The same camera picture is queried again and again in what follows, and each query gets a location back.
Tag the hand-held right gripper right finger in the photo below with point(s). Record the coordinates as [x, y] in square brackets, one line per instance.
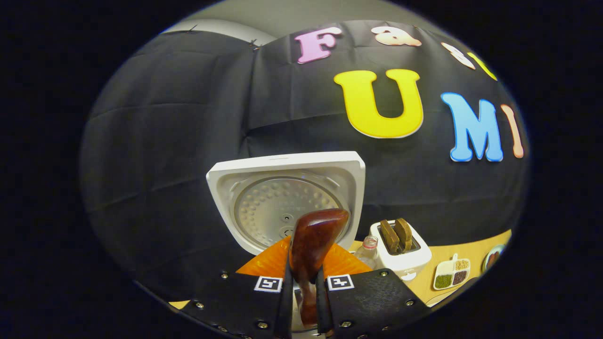
[372, 301]

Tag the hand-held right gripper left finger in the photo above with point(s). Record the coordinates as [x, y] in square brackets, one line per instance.
[235, 301]

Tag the brown wooden spoon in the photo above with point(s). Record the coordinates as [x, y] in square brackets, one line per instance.
[313, 245]

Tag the white rice cooker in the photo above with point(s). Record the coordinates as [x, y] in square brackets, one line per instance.
[264, 207]

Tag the clear plastic bottle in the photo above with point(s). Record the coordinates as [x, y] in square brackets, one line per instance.
[367, 254]

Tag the white toaster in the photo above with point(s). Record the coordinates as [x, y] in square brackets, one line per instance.
[405, 263]

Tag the brown bread slice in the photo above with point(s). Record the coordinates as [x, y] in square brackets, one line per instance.
[404, 233]
[389, 236]

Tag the white divided grain dish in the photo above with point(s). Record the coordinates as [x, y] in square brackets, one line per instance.
[452, 275]

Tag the pale green plate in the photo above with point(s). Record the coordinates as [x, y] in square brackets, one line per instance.
[493, 263]

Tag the red meat slice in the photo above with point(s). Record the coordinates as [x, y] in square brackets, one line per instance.
[493, 259]

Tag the black backdrop cloth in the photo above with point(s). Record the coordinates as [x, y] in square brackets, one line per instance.
[165, 117]

